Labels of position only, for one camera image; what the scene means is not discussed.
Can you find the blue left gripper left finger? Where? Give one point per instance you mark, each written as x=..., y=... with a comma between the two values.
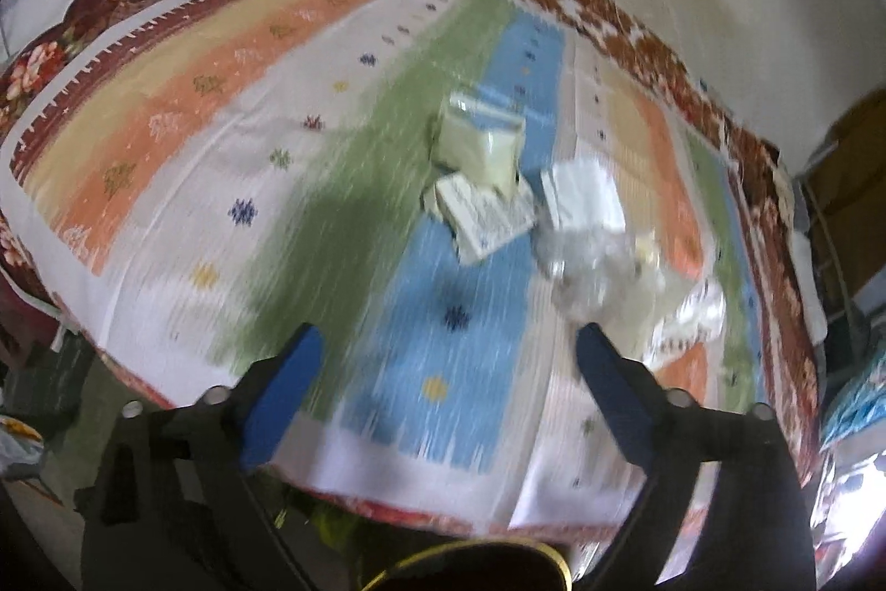
x=271, y=392

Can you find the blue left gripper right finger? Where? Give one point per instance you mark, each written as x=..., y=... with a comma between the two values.
x=626, y=392

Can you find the white Natural paper bag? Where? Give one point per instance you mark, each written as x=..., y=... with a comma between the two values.
x=699, y=318

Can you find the clear plastic wrapper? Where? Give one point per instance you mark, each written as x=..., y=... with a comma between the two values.
x=594, y=276

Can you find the small yellowish wrapper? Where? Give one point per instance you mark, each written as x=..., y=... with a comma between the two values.
x=648, y=253

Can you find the white medicine box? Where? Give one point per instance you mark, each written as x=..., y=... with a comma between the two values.
x=481, y=220

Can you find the pale yellow plastic pouch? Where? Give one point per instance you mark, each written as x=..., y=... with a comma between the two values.
x=480, y=140

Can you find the dark round trash bin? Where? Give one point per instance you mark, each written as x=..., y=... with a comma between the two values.
x=480, y=563

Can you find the white rolled cloth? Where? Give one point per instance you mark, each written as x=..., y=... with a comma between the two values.
x=813, y=310

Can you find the blue patterned hanging cloth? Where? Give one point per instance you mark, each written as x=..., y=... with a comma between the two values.
x=849, y=503

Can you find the floral brown bed blanket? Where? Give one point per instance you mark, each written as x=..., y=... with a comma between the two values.
x=623, y=30

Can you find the striped colourful mat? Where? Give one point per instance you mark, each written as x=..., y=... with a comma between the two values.
x=332, y=203

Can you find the metal rack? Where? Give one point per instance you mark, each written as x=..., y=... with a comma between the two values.
x=827, y=271

